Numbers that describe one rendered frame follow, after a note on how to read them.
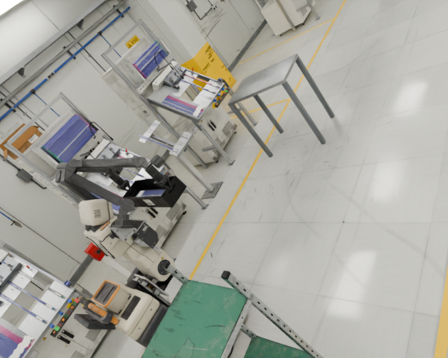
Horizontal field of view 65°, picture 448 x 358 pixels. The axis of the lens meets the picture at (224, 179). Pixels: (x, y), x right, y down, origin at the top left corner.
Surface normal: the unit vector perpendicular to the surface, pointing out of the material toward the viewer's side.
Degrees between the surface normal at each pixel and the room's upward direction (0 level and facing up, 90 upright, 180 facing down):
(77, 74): 90
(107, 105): 90
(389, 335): 0
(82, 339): 90
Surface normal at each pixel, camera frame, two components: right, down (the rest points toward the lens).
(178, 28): 0.67, -0.09
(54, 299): 0.07, -0.52
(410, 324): -0.60, -0.66
